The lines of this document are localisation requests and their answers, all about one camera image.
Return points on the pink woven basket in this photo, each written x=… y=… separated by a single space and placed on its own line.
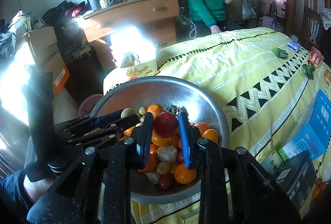
x=89 y=103

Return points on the brown cardboard box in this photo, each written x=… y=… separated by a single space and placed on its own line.
x=234 y=10

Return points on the red snack packet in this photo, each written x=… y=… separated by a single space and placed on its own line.
x=316 y=57

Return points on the green leaf bundle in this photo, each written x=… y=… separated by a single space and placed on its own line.
x=279 y=52
x=308 y=71

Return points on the wooden dresser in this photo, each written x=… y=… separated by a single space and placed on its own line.
x=144 y=19

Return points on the wooden chair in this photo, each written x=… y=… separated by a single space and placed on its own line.
x=310 y=22

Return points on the blue tissue pack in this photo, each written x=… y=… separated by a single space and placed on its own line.
x=293 y=46

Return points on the green cardboard box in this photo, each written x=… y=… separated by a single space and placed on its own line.
x=270 y=163

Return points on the pale yellow flat box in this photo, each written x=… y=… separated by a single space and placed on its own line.
x=192 y=218

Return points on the black plastic bag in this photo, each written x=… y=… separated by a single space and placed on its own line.
x=6 y=44

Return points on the person's left forearm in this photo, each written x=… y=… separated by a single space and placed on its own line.
x=15 y=187

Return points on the pile of oranges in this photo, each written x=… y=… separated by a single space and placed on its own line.
x=185 y=173

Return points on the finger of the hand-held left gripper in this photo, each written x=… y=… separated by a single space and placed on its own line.
x=111 y=115
x=124 y=123

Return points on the single orange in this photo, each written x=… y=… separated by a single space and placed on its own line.
x=316 y=192

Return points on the yellow snack box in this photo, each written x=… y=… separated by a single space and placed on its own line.
x=139 y=71

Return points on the patterned shopping bag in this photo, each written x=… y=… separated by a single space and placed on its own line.
x=248 y=10

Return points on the white cloth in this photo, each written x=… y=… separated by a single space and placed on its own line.
x=326 y=18

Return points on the blue cardboard box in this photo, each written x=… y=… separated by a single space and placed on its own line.
x=310 y=133

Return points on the stacked cardboard boxes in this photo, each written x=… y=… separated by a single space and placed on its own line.
x=41 y=42

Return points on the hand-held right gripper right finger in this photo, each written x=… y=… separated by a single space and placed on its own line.
x=185 y=141

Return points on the small red fruit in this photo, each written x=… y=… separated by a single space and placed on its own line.
x=319 y=182

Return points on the white dotted mug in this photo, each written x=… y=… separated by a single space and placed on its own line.
x=104 y=3

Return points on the orange snack packet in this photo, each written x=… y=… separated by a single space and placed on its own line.
x=328 y=77

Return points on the metal bowl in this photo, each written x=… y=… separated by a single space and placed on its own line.
x=155 y=89

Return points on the black cardboard box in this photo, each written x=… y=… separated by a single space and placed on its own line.
x=297 y=174

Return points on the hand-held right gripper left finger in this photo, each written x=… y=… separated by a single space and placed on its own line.
x=144 y=141

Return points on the pile of dark clothes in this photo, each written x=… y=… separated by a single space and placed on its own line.
x=59 y=10

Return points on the grey mug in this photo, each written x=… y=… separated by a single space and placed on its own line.
x=93 y=4

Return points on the red apple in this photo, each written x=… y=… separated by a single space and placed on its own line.
x=180 y=157
x=165 y=180
x=165 y=124

